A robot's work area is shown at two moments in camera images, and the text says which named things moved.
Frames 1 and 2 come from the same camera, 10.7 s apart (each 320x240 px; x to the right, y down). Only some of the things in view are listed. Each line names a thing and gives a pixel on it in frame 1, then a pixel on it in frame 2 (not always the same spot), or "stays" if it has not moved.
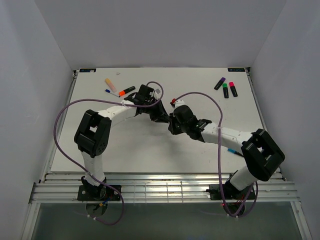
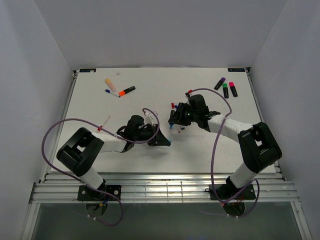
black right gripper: [172, 127] to [177, 117]
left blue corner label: [87, 70] stays
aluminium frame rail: [161, 188] stays
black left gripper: [160, 115] to [160, 140]
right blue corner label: [236, 69] stays
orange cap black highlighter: [122, 93] stays
